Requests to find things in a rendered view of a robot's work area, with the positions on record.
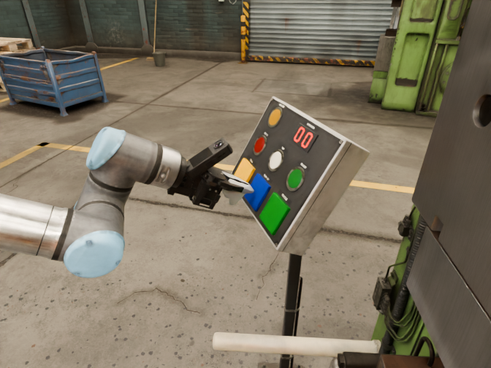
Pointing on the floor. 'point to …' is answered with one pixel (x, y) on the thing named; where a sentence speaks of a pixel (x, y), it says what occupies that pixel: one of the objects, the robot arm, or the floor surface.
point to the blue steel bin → (52, 77)
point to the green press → (418, 55)
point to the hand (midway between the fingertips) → (250, 187)
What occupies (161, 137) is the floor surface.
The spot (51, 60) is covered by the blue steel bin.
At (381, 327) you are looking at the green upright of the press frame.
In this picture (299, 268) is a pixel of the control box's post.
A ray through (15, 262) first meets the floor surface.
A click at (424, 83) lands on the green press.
